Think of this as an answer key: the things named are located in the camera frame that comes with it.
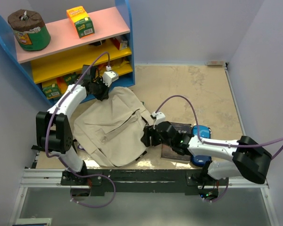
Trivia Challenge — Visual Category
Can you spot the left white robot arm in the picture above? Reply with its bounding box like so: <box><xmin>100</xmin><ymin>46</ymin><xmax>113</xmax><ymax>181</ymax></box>
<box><xmin>36</xmin><ymin>65</ymin><xmax>110</xmax><ymax>185</ymax></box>

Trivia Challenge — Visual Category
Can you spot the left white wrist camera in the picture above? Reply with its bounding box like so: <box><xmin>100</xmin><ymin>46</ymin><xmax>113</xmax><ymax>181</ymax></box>
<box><xmin>102</xmin><ymin>71</ymin><xmax>119</xmax><ymax>87</ymax></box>

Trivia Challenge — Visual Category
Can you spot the red white small box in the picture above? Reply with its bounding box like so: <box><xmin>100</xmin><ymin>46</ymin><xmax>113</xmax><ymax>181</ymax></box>
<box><xmin>110</xmin><ymin>36</ymin><xmax>128</xmax><ymax>50</ymax></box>

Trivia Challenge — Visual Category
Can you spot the yellow snack bag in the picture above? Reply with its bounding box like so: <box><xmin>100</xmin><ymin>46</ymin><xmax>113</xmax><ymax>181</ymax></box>
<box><xmin>106</xmin><ymin>57</ymin><xmax>130</xmax><ymax>74</ymax></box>

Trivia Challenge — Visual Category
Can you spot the green sponge box left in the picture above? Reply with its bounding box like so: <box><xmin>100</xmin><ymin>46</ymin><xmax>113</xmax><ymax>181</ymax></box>
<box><xmin>42</xmin><ymin>82</ymin><xmax>61</xmax><ymax>99</ymax></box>

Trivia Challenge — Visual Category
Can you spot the brown green toilet roll pack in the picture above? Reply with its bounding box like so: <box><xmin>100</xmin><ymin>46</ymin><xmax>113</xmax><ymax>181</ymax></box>
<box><xmin>8</xmin><ymin>9</ymin><xmax>51</xmax><ymax>51</ymax></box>

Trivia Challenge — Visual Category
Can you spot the dark tale of two cities book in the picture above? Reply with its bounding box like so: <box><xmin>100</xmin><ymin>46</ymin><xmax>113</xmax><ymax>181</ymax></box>
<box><xmin>160</xmin><ymin>121</ymin><xmax>193</xmax><ymax>164</ymax></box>

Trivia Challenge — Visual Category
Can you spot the green sponge box middle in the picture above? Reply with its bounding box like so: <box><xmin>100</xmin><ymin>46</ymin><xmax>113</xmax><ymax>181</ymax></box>
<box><xmin>62</xmin><ymin>72</ymin><xmax>78</xmax><ymax>85</ymax></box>

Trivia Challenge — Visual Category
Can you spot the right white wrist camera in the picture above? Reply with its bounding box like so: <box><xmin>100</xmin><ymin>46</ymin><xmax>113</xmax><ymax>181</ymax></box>
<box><xmin>151</xmin><ymin>111</ymin><xmax>166</xmax><ymax>128</ymax></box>

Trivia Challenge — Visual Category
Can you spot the blue wooden shelf unit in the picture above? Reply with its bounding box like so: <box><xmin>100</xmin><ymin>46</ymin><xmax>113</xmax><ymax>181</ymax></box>
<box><xmin>0</xmin><ymin>0</ymin><xmax>135</xmax><ymax>106</ymax></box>

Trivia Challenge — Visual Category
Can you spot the small white orange label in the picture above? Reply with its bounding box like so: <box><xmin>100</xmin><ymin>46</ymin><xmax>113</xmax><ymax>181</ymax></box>
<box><xmin>205</xmin><ymin>60</ymin><xmax>226</xmax><ymax>67</ymax></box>

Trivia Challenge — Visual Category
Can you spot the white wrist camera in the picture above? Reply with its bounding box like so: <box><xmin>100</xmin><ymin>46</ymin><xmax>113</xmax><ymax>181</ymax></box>
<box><xmin>151</xmin><ymin>111</ymin><xmax>166</xmax><ymax>128</ymax></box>
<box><xmin>102</xmin><ymin>71</ymin><xmax>119</xmax><ymax>87</ymax></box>

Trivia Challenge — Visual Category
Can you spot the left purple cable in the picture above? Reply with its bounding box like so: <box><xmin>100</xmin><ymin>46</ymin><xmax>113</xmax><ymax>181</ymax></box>
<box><xmin>44</xmin><ymin>51</ymin><xmax>112</xmax><ymax>163</ymax></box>

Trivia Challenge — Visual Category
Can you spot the orange green sponge box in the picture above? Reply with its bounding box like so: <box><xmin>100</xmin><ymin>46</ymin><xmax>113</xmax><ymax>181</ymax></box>
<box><xmin>66</xmin><ymin>6</ymin><xmax>95</xmax><ymax>39</ymax></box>

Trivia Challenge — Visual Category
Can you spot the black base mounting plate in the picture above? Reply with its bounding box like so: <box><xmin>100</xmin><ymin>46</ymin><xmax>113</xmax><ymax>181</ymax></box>
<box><xmin>60</xmin><ymin>169</ymin><xmax>227</xmax><ymax>196</ymax></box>

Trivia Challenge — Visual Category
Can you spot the purple treehouse paperback book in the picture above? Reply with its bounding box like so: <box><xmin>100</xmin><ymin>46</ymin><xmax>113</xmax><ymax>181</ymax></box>
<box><xmin>77</xmin><ymin>144</ymin><xmax>85</xmax><ymax>151</ymax></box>

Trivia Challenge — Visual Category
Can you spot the black object on shelf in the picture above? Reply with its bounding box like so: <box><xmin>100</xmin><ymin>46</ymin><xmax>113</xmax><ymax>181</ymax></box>
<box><xmin>89</xmin><ymin>40</ymin><xmax>106</xmax><ymax>47</ymax></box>

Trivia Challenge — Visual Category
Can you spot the beige canvas backpack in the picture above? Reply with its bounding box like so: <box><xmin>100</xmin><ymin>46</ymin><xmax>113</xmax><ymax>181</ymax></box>
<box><xmin>71</xmin><ymin>87</ymin><xmax>153</xmax><ymax>167</ymax></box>

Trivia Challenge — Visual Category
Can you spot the blue pencil case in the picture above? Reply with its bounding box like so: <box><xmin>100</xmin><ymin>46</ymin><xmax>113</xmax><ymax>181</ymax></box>
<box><xmin>190</xmin><ymin>125</ymin><xmax>212</xmax><ymax>168</ymax></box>

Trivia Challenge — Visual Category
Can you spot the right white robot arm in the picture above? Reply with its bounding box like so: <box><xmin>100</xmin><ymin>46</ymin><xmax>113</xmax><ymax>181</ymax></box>
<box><xmin>141</xmin><ymin>121</ymin><xmax>272</xmax><ymax>185</ymax></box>

